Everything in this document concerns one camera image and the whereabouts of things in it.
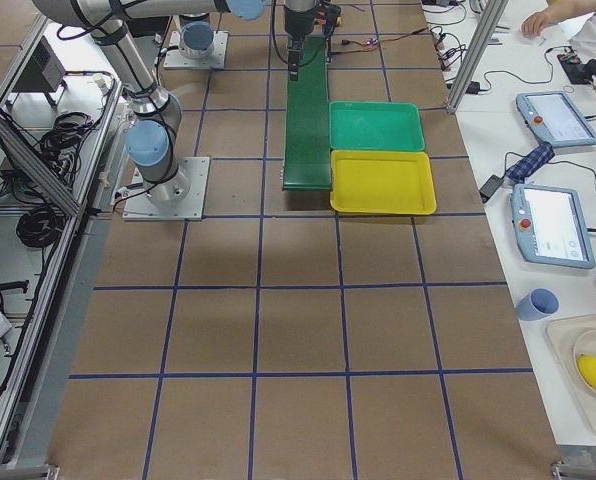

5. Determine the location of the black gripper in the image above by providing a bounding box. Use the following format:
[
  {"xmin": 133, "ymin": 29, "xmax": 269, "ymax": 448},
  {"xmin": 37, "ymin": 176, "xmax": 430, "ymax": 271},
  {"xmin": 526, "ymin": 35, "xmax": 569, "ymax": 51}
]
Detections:
[{"xmin": 284, "ymin": 0, "xmax": 310, "ymax": 81}]

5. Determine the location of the person's hand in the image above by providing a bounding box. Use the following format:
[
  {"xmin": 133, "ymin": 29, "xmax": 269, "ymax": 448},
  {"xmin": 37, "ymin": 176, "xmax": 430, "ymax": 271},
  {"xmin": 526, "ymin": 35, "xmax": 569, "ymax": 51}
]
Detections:
[{"xmin": 520, "ymin": 10, "xmax": 553, "ymax": 39}]

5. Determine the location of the green plastic tray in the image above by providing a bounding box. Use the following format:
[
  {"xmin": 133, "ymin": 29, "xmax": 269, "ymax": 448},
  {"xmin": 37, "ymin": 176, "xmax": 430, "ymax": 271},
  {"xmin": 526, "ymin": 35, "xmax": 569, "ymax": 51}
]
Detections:
[{"xmin": 329, "ymin": 101, "xmax": 426, "ymax": 152}]

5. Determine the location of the green conveyor belt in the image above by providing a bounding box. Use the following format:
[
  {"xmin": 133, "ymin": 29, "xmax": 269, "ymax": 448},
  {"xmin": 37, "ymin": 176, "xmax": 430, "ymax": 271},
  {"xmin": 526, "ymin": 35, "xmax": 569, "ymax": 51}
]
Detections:
[{"xmin": 283, "ymin": 36, "xmax": 332, "ymax": 191}]

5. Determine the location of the yellow plastic tray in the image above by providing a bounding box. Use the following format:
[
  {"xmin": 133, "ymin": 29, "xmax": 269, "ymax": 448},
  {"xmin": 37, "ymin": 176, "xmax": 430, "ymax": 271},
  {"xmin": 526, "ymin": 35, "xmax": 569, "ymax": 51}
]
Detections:
[{"xmin": 330, "ymin": 150, "xmax": 437, "ymax": 215}]

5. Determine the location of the black power adapter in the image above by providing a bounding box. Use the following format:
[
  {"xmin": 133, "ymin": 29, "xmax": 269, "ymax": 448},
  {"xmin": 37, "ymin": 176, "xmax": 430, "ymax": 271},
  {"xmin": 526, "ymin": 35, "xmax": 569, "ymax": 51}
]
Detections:
[{"xmin": 479, "ymin": 175, "xmax": 504, "ymax": 204}]

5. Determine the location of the far blue teach pendant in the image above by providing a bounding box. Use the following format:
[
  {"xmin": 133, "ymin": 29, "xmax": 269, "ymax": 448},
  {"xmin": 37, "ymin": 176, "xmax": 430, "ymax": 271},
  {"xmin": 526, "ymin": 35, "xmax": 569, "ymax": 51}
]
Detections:
[{"xmin": 515, "ymin": 91, "xmax": 596, "ymax": 148}]

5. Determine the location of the blue teach pendant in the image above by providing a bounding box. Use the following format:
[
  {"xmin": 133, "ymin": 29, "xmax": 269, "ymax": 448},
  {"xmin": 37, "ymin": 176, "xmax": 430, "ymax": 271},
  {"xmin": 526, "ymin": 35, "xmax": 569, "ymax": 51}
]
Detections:
[
  {"xmin": 515, "ymin": 91, "xmax": 596, "ymax": 148},
  {"xmin": 510, "ymin": 184, "xmax": 596, "ymax": 270}
]

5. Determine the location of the folded blue umbrella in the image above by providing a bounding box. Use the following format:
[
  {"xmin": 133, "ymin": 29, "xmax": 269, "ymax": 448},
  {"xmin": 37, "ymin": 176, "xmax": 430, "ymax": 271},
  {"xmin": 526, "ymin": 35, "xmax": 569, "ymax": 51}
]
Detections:
[{"xmin": 505, "ymin": 142, "xmax": 555, "ymax": 183}]

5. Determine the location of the near blue teach pendant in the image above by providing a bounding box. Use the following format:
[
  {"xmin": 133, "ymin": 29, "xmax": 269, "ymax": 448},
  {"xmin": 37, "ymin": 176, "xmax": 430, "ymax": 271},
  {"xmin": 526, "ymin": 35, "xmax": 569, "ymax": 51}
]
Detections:
[{"xmin": 510, "ymin": 184, "xmax": 596, "ymax": 270}]

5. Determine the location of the blue plastic cup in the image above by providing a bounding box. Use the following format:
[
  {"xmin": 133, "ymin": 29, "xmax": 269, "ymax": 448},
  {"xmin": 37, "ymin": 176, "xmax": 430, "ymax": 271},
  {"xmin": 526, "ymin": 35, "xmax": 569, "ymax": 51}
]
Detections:
[{"xmin": 516, "ymin": 288, "xmax": 560, "ymax": 321}]

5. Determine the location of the yellow lemon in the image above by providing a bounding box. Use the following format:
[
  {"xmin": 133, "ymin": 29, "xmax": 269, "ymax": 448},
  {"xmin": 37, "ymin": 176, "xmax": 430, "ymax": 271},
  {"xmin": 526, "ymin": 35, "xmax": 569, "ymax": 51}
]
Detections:
[{"xmin": 577, "ymin": 354, "xmax": 596, "ymax": 389}]

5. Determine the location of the beige tray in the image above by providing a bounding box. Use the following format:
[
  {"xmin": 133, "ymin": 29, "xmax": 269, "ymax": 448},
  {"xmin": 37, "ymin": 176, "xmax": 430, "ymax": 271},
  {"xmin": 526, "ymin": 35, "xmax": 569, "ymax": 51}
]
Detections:
[{"xmin": 546, "ymin": 314, "xmax": 596, "ymax": 434}]

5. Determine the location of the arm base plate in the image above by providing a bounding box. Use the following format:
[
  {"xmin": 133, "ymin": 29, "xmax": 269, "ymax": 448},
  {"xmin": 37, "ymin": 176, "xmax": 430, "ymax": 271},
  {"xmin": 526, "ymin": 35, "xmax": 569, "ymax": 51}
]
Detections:
[
  {"xmin": 163, "ymin": 27, "xmax": 228, "ymax": 70},
  {"xmin": 122, "ymin": 156, "xmax": 210, "ymax": 221}
]

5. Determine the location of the aluminium frame post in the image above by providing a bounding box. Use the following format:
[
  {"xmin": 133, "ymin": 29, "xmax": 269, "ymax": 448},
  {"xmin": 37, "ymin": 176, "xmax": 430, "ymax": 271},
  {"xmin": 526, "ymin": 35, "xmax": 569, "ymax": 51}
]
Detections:
[{"xmin": 446, "ymin": 0, "xmax": 508, "ymax": 114}]

